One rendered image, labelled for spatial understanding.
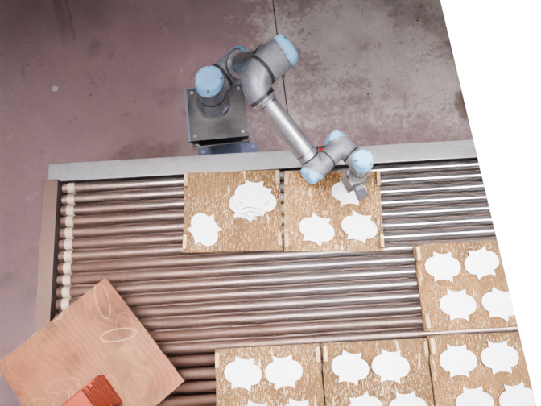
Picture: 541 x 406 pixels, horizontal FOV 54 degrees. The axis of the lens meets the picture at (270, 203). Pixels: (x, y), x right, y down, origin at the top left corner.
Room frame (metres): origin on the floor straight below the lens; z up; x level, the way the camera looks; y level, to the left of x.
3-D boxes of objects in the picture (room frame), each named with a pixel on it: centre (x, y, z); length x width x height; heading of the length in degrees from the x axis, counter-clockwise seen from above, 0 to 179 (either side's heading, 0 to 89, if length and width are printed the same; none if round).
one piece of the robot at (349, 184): (0.63, -0.34, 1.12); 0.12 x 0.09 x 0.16; 24
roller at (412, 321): (0.09, -0.09, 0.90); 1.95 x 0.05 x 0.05; 92
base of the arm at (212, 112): (1.07, 0.24, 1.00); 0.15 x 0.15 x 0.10
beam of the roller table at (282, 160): (0.82, -0.07, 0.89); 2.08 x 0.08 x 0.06; 92
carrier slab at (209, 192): (0.58, 0.16, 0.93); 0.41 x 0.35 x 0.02; 90
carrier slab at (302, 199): (0.57, -0.26, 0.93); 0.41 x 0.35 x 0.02; 88
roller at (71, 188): (0.74, -0.07, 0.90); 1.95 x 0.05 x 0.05; 92
